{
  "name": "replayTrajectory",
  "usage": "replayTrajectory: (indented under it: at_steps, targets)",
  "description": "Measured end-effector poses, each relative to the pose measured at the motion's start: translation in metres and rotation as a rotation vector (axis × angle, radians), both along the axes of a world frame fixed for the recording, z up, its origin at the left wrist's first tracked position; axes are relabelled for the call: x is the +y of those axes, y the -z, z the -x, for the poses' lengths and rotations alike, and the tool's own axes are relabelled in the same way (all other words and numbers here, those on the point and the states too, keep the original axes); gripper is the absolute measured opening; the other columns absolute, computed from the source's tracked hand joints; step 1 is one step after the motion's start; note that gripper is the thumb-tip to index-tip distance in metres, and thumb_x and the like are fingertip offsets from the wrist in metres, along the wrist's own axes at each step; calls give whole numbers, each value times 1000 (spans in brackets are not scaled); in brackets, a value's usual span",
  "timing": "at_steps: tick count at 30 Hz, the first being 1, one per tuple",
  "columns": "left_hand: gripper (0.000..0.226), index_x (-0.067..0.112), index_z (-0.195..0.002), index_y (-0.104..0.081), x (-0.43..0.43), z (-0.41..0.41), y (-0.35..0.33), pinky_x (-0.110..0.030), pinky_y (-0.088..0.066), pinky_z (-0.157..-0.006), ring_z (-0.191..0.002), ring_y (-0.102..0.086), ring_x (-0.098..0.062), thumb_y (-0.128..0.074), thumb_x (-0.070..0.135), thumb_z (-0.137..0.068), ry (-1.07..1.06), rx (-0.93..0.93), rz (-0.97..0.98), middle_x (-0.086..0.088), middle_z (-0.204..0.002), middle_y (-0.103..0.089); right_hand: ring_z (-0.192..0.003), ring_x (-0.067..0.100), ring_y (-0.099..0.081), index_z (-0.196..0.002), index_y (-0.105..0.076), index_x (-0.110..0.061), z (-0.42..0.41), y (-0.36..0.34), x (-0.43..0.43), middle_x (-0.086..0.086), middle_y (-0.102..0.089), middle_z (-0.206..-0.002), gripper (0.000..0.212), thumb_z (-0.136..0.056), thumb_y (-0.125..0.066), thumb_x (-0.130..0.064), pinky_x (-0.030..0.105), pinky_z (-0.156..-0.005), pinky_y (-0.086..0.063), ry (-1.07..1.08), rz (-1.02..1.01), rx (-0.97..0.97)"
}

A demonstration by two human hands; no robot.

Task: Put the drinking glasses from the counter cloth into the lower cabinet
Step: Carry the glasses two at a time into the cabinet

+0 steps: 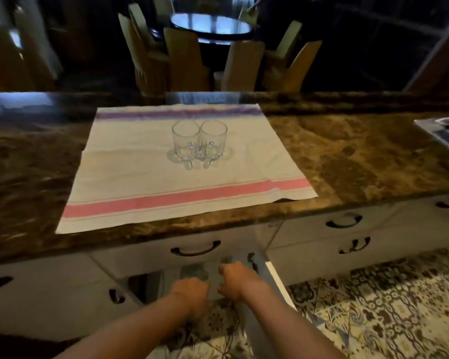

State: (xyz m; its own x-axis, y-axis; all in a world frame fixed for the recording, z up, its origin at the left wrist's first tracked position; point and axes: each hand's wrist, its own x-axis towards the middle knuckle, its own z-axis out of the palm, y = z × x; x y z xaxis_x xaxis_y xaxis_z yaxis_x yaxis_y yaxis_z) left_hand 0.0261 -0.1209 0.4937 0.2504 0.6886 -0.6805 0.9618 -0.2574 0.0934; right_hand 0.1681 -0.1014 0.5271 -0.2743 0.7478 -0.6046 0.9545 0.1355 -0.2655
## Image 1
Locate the white cabinet front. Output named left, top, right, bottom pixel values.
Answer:
left=266, top=220, right=449, bottom=287
left=0, top=280, right=143, bottom=342

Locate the white drawer front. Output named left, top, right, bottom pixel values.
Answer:
left=90, top=222, right=283, bottom=279
left=0, top=253, right=114, bottom=301
left=277, top=202, right=401, bottom=249

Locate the person's right forearm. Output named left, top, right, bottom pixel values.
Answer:
left=236, top=277, right=346, bottom=359

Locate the white patterned tray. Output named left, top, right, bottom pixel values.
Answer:
left=413, top=116, right=449, bottom=158

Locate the clear glass mug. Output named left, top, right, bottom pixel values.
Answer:
left=171, top=120, right=201, bottom=171
left=200, top=120, right=228, bottom=169

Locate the white open cabinet door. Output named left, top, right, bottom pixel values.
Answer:
left=243, top=251, right=299, bottom=359

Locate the person's left forearm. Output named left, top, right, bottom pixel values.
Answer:
left=54, top=293, right=195, bottom=359

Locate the person's left hand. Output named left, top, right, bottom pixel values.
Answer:
left=170, top=277, right=211, bottom=320

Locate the person's right hand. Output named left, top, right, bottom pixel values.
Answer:
left=218, top=261, right=265, bottom=302

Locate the white striped kitchen towel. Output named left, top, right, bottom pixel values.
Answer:
left=55, top=103, right=319, bottom=235

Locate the round glossy dining table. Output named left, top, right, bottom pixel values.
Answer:
left=170, top=12, right=254, bottom=46

